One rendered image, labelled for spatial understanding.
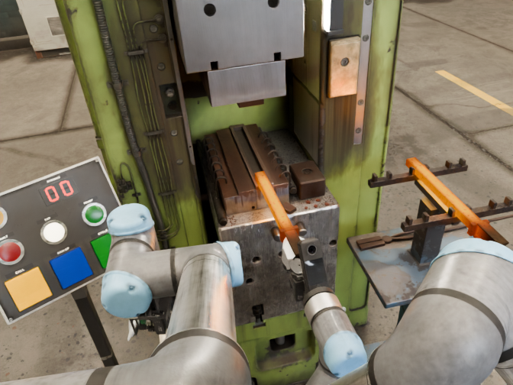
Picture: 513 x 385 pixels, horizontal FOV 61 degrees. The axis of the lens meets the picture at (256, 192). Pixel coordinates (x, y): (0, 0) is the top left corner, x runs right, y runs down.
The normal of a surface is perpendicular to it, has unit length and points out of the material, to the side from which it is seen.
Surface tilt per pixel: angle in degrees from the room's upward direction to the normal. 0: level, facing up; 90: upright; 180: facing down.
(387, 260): 0
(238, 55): 90
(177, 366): 28
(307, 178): 0
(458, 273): 14
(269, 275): 90
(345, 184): 90
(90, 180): 60
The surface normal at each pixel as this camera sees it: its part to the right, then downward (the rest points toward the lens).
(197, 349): 0.17, -0.98
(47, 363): -0.07, -0.81
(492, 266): 0.15, -0.70
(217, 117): 0.23, 0.55
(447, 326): -0.32, -0.51
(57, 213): 0.51, -0.04
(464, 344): -0.09, -0.25
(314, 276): 0.20, 0.04
